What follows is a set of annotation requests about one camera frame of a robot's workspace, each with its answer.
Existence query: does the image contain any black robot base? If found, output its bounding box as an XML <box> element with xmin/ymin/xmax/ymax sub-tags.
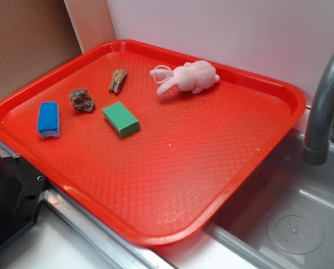
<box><xmin>0</xmin><ymin>155</ymin><xmax>47</xmax><ymax>250</ymax></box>

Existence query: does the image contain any blue sponge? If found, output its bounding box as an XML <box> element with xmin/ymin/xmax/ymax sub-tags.
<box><xmin>37</xmin><ymin>101</ymin><xmax>61</xmax><ymax>138</ymax></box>

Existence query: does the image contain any red plastic tray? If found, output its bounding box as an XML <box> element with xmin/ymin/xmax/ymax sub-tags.
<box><xmin>0</xmin><ymin>40</ymin><xmax>306</xmax><ymax>247</ymax></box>

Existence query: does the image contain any green rectangular block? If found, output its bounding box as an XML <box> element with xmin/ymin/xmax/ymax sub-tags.
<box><xmin>102</xmin><ymin>101</ymin><xmax>141</xmax><ymax>138</ymax></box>

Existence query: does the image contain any pink plush bunny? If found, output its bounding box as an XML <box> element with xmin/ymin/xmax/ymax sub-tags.
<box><xmin>150</xmin><ymin>60</ymin><xmax>220</xmax><ymax>95</ymax></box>

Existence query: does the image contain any brown wood piece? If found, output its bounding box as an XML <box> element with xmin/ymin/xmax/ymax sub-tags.
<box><xmin>109</xmin><ymin>69</ymin><xmax>127</xmax><ymax>94</ymax></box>

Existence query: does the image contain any brown rock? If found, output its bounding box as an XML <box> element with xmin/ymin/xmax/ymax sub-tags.
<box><xmin>69</xmin><ymin>88</ymin><xmax>95</xmax><ymax>113</ymax></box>

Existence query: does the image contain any grey plastic sink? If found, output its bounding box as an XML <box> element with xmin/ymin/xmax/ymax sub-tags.
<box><xmin>205</xmin><ymin>115</ymin><xmax>334</xmax><ymax>268</ymax></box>

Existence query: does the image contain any grey faucet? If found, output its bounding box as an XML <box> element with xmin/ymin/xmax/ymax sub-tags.
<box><xmin>303</xmin><ymin>53</ymin><xmax>334</xmax><ymax>165</ymax></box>

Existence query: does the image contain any brown cardboard panel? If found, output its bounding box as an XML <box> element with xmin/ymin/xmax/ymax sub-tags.
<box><xmin>0</xmin><ymin>1</ymin><xmax>115</xmax><ymax>100</ymax></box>

